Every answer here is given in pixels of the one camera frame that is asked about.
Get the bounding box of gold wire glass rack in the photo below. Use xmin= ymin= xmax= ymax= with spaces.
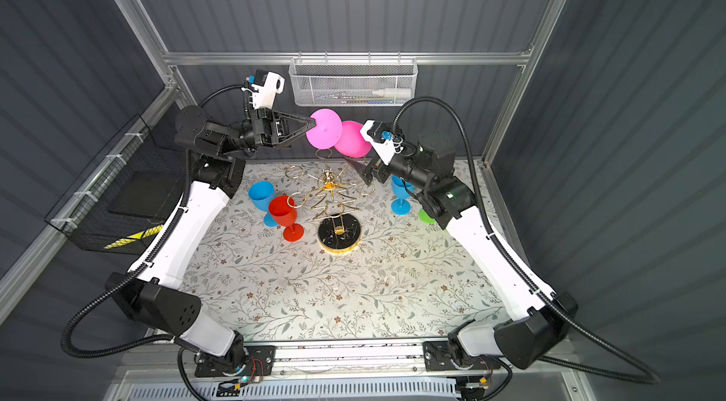
xmin=285 ymin=150 xmax=375 ymax=255

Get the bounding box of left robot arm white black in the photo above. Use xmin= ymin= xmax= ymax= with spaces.
xmin=106 ymin=105 xmax=316 ymax=367

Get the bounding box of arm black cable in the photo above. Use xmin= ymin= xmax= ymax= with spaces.
xmin=59 ymin=82 xmax=251 ymax=401
xmin=390 ymin=96 xmax=662 ymax=385

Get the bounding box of pink wine glass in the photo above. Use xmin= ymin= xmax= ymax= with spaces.
xmin=306 ymin=108 xmax=372 ymax=158

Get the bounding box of blue wine glass front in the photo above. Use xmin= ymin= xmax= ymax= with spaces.
xmin=391 ymin=176 xmax=414 ymax=216

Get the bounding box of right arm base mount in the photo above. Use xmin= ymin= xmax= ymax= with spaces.
xmin=423 ymin=321 xmax=502 ymax=372

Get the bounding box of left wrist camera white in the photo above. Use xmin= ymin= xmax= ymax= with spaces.
xmin=244 ymin=70 xmax=285 ymax=110

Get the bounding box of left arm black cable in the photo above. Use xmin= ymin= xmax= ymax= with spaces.
xmin=59 ymin=82 xmax=251 ymax=401

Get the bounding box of red wine glass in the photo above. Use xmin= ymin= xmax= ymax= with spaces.
xmin=268 ymin=195 xmax=304 ymax=242

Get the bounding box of aluminium front rail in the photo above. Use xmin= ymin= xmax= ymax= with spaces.
xmin=105 ymin=338 xmax=591 ymax=400

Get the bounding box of blue wine glass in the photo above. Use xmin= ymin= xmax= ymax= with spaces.
xmin=391 ymin=176 xmax=414 ymax=216
xmin=248 ymin=181 xmax=277 ymax=227

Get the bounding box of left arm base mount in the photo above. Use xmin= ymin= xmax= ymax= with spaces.
xmin=195 ymin=332 xmax=277 ymax=381

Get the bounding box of black wire wall basket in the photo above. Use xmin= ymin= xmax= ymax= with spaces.
xmin=45 ymin=107 xmax=186 ymax=255

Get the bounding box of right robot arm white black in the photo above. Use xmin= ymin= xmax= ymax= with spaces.
xmin=347 ymin=143 xmax=578 ymax=369

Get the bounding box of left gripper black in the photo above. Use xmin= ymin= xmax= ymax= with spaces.
xmin=218 ymin=115 xmax=314 ymax=162

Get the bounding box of white mesh wall basket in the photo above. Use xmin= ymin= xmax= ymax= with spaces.
xmin=289 ymin=58 xmax=419 ymax=107

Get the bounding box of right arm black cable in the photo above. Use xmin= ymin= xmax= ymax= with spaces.
xmin=390 ymin=96 xmax=662 ymax=385

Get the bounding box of white marker in basket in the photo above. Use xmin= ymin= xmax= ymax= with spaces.
xmin=372 ymin=88 xmax=413 ymax=100

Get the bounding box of green wine glass front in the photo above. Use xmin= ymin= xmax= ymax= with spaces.
xmin=418 ymin=208 xmax=436 ymax=224

